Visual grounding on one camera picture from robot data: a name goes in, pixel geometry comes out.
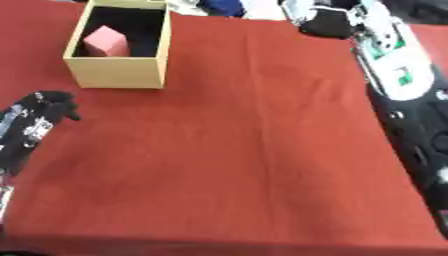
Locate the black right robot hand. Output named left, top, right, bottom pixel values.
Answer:
left=280, top=0, right=364, bottom=39

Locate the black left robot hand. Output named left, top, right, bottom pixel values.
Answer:
left=0, top=90, right=83, bottom=176

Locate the tan cardboard box black inside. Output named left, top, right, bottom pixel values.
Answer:
left=61, top=0, right=174, bottom=90

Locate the pink block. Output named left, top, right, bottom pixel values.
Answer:
left=82, top=25, right=132, bottom=58

